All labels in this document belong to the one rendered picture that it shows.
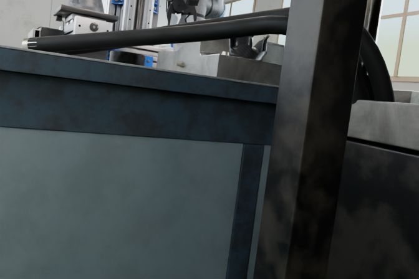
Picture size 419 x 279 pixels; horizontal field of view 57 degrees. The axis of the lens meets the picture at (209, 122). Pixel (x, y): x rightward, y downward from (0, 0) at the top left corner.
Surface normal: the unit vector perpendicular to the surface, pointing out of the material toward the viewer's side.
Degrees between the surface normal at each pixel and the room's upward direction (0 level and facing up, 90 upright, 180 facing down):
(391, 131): 90
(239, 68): 90
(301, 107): 90
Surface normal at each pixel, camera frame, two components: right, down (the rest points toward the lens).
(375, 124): -0.90, -0.08
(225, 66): 0.41, 0.11
